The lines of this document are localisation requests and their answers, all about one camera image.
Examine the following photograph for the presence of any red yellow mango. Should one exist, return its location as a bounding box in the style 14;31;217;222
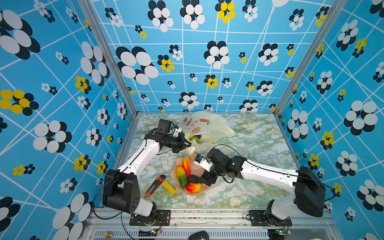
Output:
186;183;202;193

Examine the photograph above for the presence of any green lime fruit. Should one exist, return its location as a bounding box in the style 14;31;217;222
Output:
189;136;200;144

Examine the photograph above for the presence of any orange peach fruit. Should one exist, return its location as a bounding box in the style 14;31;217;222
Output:
182;157;191;178

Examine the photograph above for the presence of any translucent printed plastic bag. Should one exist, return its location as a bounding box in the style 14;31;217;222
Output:
179;111;236;148

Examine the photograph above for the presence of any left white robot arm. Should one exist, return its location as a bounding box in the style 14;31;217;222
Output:
102;119;192;223

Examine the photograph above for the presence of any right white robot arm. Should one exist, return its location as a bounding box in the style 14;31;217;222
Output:
194;148;326;226

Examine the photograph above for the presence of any pink scalloped plate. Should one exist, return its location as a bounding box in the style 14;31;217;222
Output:
171;153;212;197

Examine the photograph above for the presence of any green orange papaya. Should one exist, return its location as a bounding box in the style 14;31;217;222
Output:
175;165;188;189

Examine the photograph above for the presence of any red black utility knife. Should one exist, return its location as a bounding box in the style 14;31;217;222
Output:
144;175;166;199

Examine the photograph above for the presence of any yellow rectangular block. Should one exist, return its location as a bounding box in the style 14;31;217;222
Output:
162;180;176;195

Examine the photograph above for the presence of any black round knob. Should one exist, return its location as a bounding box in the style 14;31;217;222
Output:
188;231;210;240

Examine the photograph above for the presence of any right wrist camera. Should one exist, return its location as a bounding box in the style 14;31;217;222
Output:
194;154;214;172

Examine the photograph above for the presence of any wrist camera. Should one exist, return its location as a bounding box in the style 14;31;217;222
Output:
157;119;183;137
194;154;214;172

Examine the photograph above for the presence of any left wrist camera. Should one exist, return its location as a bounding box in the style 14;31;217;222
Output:
157;119;183;137

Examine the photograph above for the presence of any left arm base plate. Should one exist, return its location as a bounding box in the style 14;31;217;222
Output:
129;210;171;227

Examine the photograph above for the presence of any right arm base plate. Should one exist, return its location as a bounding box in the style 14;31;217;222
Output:
246;210;292;227

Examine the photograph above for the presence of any aluminium front rail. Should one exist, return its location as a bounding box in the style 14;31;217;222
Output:
81;209;342;240

